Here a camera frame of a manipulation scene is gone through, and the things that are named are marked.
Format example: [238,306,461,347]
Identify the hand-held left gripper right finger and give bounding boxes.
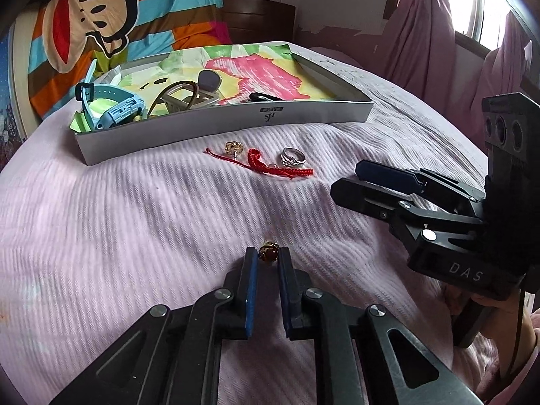
[277,247,486,405]

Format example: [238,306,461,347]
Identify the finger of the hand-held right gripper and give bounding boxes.
[330,177,486,243]
[355,159,486,204]

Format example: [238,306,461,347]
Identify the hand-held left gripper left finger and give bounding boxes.
[48,247,259,405]

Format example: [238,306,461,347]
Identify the gold amber stone ring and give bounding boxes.
[259,240,280,266]

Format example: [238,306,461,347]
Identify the grey shallow cardboard box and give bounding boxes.
[70,41,374,166]

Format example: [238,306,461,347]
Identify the beige strap watch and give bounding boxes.
[160,70,222,114]

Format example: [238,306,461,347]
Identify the brown hair tie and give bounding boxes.
[148,80,201,118]

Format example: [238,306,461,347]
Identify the light blue smartwatch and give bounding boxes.
[75,59,146,131]

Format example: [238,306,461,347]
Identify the person's right forearm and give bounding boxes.
[468,299,540,405]

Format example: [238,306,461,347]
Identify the person's right hand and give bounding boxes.
[443,282,530,344]

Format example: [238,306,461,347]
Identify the pink bed blanket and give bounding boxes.
[0,42,540,405]

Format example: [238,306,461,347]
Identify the pink curtain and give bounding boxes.
[382,0,540,153]

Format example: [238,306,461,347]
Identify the colourful printed cloth liner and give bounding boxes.
[70,42,338,133]

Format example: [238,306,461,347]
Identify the window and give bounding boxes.
[397,0,540,51]

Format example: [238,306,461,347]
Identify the dark wooden headboard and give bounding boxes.
[221,0,296,45]

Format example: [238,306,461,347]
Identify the striped monkey print blanket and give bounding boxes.
[27,0,233,121]

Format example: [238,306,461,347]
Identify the blue dotted fabric wardrobe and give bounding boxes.
[0,34,34,169]

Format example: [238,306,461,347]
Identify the silver ring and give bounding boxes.
[279,147,306,167]

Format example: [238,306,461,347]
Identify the red cord bracelet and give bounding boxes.
[206,147,315,180]

